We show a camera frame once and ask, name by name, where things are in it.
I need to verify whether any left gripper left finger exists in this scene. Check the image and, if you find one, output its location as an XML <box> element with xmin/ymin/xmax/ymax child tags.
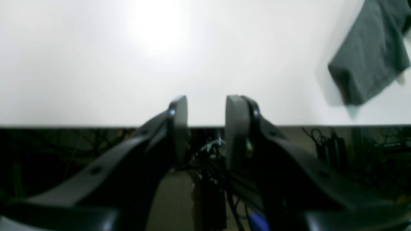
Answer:
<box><xmin>1</xmin><ymin>96</ymin><xmax>188</xmax><ymax>231</ymax></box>

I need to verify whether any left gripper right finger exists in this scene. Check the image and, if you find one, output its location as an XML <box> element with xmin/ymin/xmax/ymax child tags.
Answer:
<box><xmin>225</xmin><ymin>95</ymin><xmax>410</xmax><ymax>231</ymax></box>

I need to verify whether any dark grey t-shirt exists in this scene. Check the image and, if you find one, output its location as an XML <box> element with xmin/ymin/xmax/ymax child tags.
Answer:
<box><xmin>328</xmin><ymin>0</ymin><xmax>410</xmax><ymax>106</ymax></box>

